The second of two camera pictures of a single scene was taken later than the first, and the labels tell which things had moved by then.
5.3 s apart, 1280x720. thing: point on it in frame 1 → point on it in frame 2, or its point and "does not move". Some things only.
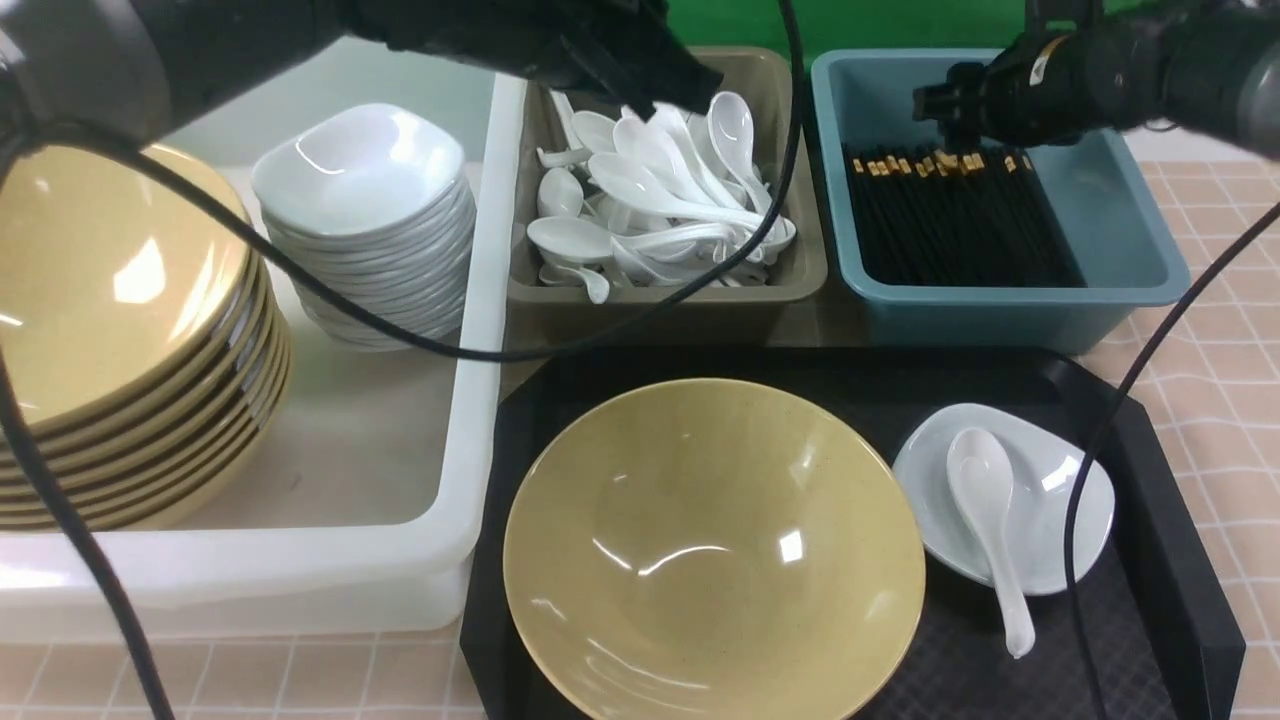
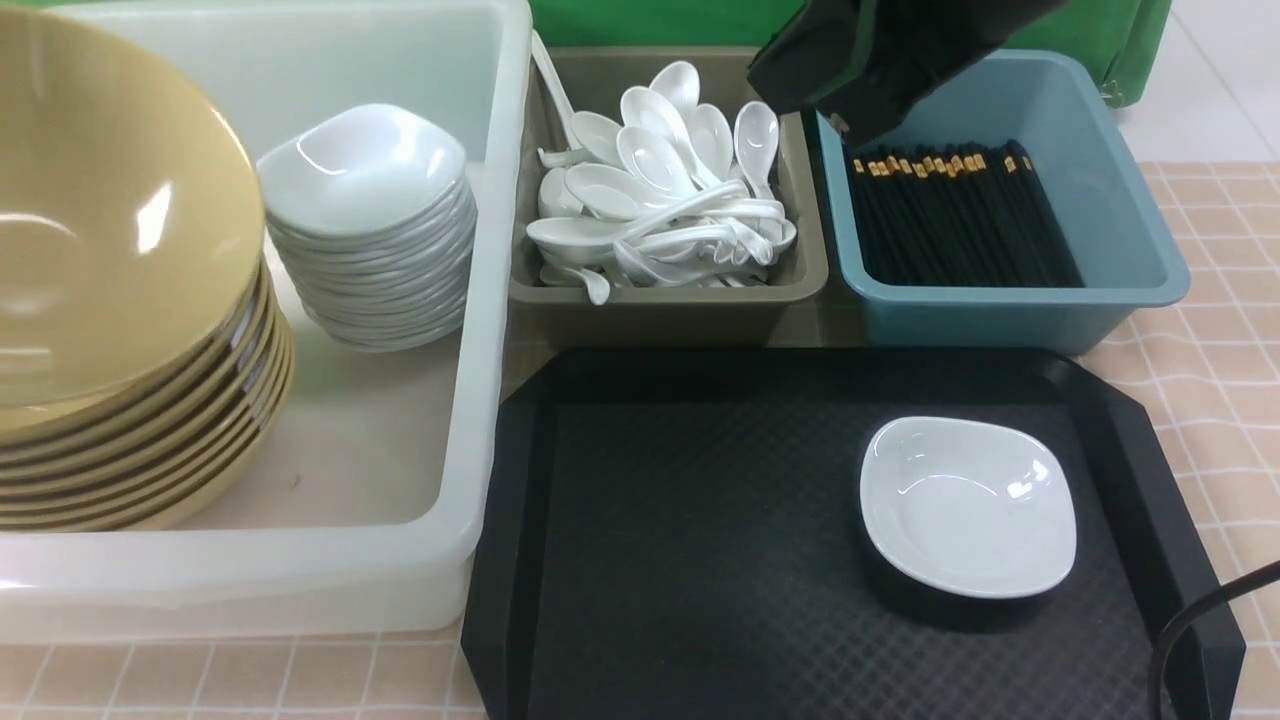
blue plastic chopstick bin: (1120, 243) does not move
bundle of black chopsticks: (928, 216) does not move
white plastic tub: (365, 516) does not move
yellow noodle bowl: (714, 549) → (131, 222)
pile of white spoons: (629, 201) does not move
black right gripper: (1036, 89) → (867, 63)
